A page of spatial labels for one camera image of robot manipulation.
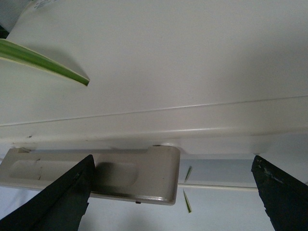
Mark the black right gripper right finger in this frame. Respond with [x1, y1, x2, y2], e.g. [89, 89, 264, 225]
[251, 155, 308, 231]

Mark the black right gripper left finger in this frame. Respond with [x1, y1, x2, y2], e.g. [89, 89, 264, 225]
[0, 155, 95, 231]

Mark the glass oven door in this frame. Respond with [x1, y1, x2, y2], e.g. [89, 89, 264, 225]
[0, 154, 308, 231]

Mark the beige oven door handle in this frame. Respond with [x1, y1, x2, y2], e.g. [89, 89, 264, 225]
[0, 146, 180, 205]

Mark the cream toaster oven body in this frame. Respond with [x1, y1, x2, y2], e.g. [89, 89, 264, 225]
[0, 0, 308, 154]

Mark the green plant leaf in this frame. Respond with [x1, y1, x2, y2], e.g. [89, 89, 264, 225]
[0, 38, 90, 86]

